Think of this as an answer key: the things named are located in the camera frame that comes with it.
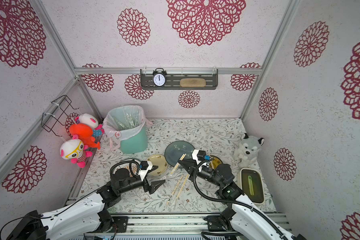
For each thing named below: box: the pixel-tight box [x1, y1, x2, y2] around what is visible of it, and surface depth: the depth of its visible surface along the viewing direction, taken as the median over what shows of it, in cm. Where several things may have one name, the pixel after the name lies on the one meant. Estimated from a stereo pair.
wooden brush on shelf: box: [179, 78, 207, 88], surface depth 92 cm
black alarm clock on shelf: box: [152, 67, 167, 88], surface depth 92 cm
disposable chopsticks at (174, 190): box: [166, 174, 184, 205], surface depth 87 cm
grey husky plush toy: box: [234, 133, 265, 169], surface depth 85 cm
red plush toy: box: [69, 123, 101, 150], surface depth 93 cm
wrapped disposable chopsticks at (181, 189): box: [172, 174, 190, 205], surface depth 87 cm
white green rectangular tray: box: [237, 167, 265, 205], surface depth 85 cm
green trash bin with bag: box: [102, 105, 153, 154], surface depth 92 cm
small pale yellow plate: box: [147, 154, 168, 176], surface depth 97 cm
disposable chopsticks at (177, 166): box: [169, 153, 187, 176], surface depth 70 cm
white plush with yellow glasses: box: [60, 134, 93, 168], surface depth 83 cm
